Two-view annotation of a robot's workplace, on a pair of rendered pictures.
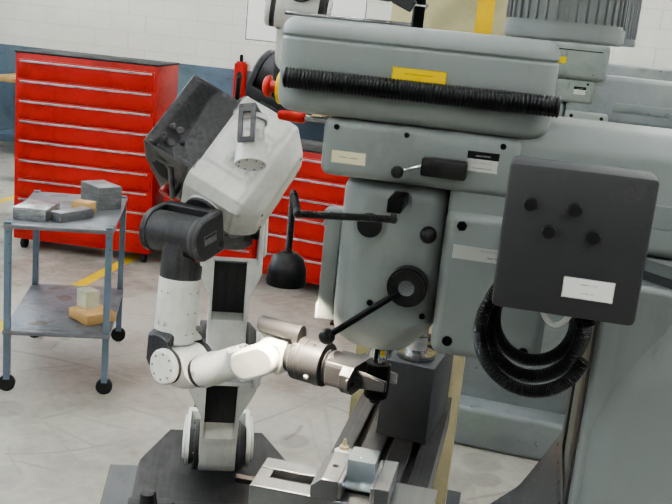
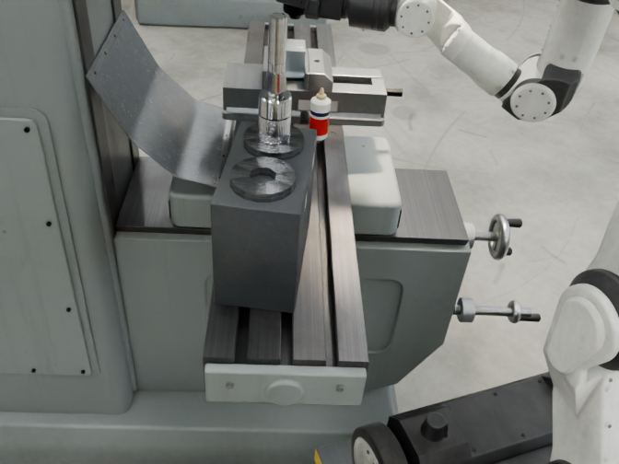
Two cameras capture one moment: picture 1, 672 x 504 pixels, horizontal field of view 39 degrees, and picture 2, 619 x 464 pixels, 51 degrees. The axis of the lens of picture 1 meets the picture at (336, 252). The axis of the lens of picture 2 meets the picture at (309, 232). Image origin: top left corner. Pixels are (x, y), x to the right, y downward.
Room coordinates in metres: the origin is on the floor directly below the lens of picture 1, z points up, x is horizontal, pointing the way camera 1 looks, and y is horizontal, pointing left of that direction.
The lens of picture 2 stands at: (2.88, -0.36, 1.66)
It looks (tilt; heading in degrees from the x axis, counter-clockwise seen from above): 40 degrees down; 165
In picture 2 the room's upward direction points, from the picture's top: 5 degrees clockwise
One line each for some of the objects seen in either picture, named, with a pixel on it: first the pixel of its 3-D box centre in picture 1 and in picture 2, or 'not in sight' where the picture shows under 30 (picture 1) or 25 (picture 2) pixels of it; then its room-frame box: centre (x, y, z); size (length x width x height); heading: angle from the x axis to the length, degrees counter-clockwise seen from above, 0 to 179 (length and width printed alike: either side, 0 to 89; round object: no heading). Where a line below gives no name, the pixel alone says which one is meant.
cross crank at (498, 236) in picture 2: not in sight; (484, 236); (1.79, 0.39, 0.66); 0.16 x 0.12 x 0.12; 79
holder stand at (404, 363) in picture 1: (416, 383); (267, 211); (2.12, -0.22, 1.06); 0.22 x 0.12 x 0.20; 162
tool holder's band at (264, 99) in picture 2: not in sight; (274, 97); (2.08, -0.21, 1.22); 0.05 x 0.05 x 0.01
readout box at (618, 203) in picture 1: (572, 239); not in sight; (1.30, -0.33, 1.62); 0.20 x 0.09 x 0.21; 79
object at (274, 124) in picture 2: (417, 338); (274, 119); (2.08, -0.21, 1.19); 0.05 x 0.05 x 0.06
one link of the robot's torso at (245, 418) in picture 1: (218, 437); not in sight; (2.51, 0.29, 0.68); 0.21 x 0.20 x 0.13; 8
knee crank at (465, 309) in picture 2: not in sight; (497, 311); (1.93, 0.39, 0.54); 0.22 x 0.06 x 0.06; 79
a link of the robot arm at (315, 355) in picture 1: (335, 368); (343, 1); (1.73, -0.02, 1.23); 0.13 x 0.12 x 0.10; 154
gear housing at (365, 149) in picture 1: (426, 149); not in sight; (1.68, -0.14, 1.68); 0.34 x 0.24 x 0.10; 79
